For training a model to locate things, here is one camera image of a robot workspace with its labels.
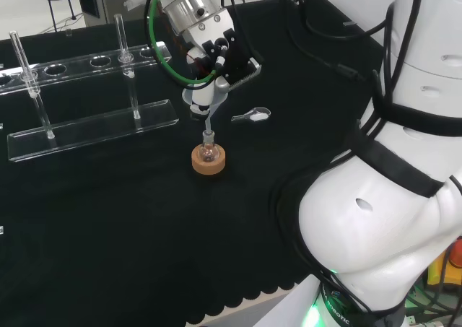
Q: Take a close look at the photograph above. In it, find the clear plastic funnel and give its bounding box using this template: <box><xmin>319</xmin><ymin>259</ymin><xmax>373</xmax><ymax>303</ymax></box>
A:
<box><xmin>181</xmin><ymin>84</ymin><xmax>229</xmax><ymax>136</ymax></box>

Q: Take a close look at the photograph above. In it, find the green cable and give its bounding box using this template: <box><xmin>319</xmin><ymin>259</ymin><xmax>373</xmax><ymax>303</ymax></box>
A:
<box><xmin>144</xmin><ymin>0</ymin><xmax>218</xmax><ymax>92</ymax></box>

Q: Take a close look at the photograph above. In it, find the black cable with connector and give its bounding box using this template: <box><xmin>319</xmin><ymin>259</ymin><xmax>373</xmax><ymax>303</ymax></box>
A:
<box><xmin>284</xmin><ymin>0</ymin><xmax>370</xmax><ymax>85</ymax></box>

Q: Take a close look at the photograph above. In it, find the clear acrylic funnel stand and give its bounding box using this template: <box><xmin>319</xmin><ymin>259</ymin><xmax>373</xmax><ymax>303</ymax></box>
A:
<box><xmin>0</xmin><ymin>14</ymin><xmax>180</xmax><ymax>162</ymax></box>

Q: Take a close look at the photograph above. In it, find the grey metal box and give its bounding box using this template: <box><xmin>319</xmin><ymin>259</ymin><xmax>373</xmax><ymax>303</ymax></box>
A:
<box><xmin>76</xmin><ymin>0</ymin><xmax>152</xmax><ymax>27</ymax></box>

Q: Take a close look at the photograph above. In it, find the black tripod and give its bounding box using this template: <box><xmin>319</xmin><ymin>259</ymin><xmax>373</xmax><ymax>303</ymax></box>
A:
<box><xmin>40</xmin><ymin>0</ymin><xmax>79</xmax><ymax>32</ymax></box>

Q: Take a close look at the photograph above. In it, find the glass weighing funnel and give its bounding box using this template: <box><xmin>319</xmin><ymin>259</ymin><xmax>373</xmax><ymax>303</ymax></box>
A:
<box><xmin>230</xmin><ymin>106</ymin><xmax>271</xmax><ymax>123</ymax></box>

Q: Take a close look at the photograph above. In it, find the yellow stop button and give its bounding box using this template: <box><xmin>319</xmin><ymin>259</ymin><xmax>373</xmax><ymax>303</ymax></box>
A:
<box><xmin>427</xmin><ymin>235</ymin><xmax>462</xmax><ymax>289</ymax></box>

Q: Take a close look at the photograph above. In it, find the black table cloth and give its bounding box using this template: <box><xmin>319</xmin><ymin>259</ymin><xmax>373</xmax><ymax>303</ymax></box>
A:
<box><xmin>0</xmin><ymin>0</ymin><xmax>384</xmax><ymax>327</ymax></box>

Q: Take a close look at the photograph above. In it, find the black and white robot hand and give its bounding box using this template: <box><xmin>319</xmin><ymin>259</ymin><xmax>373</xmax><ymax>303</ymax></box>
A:
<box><xmin>181</xmin><ymin>8</ymin><xmax>263</xmax><ymax>122</ymax></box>

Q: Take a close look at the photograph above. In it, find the small round-bottom glass flask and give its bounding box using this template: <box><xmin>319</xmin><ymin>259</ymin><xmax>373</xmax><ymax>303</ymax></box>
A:
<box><xmin>201</xmin><ymin>130</ymin><xmax>221</xmax><ymax>164</ymax></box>

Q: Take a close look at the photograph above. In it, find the cork ring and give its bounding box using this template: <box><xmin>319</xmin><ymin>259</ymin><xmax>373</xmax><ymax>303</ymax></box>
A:
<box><xmin>191</xmin><ymin>143</ymin><xmax>228</xmax><ymax>177</ymax></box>

